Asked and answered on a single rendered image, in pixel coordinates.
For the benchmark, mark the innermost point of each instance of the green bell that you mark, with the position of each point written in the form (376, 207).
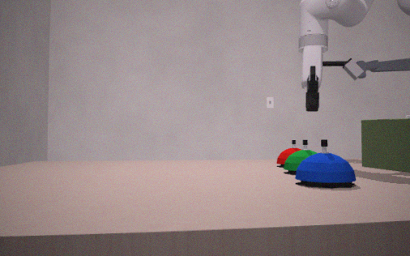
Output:
(294, 160)

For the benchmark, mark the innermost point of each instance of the blue dome bell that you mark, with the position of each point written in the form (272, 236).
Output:
(325, 167)

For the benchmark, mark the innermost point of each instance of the red dome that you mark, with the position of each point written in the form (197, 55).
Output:
(285, 154)

